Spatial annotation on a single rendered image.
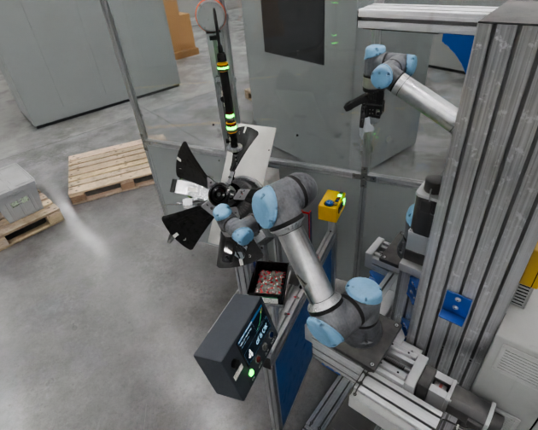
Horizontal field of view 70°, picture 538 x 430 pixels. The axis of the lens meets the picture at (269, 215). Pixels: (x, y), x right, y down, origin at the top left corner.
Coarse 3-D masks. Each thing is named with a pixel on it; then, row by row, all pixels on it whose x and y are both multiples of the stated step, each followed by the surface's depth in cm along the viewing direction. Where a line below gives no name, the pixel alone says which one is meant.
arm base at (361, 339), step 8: (360, 328) 127; (368, 328) 127; (376, 328) 129; (352, 336) 130; (360, 336) 128; (368, 336) 129; (376, 336) 130; (352, 344) 131; (360, 344) 129; (368, 344) 129; (376, 344) 131
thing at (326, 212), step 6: (330, 192) 203; (336, 192) 202; (324, 198) 199; (330, 198) 198; (342, 198) 198; (324, 204) 195; (324, 210) 194; (330, 210) 192; (336, 210) 191; (324, 216) 197; (330, 216) 195; (336, 216) 194
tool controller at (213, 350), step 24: (240, 312) 121; (264, 312) 125; (216, 336) 115; (240, 336) 114; (264, 336) 125; (216, 360) 108; (240, 360) 114; (264, 360) 125; (216, 384) 116; (240, 384) 114
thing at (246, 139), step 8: (240, 128) 189; (248, 128) 183; (240, 136) 187; (248, 136) 182; (256, 136) 177; (248, 144) 179; (240, 152) 183; (232, 160) 190; (240, 160) 181; (232, 168) 184
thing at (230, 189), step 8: (216, 184) 183; (224, 184) 181; (232, 184) 192; (208, 192) 184; (216, 192) 183; (224, 192) 181; (232, 192) 183; (216, 200) 182; (224, 200) 181; (232, 200) 184
